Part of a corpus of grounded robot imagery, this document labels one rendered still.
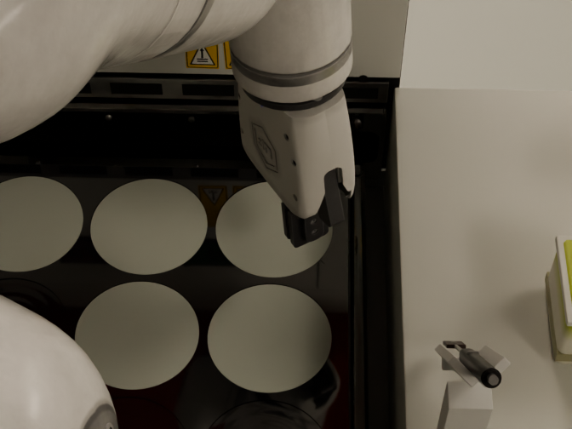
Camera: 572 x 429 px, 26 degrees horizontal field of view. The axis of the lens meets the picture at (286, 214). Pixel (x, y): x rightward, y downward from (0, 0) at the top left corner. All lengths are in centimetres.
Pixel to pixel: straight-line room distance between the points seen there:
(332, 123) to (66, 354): 46
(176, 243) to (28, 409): 68
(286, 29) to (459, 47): 168
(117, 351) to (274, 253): 16
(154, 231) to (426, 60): 142
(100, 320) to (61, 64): 61
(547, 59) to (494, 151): 142
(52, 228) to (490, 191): 37
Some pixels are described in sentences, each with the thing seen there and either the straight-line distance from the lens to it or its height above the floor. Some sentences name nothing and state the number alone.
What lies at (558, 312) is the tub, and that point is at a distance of 92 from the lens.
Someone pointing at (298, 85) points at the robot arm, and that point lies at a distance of 82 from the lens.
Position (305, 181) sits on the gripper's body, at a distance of 87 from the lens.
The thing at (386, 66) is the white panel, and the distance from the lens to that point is 107.
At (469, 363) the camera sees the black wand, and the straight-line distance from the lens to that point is 79.
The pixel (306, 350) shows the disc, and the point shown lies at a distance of 101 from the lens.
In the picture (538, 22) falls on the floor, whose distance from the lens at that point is 253.
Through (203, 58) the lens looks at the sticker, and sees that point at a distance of 106.
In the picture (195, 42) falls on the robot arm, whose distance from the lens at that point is 58.
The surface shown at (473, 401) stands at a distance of 83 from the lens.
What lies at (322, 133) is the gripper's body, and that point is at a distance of 85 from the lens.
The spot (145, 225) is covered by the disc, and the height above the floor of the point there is 90.
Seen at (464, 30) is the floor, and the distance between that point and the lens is 249.
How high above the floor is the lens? 178
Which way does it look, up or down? 55 degrees down
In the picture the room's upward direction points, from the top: straight up
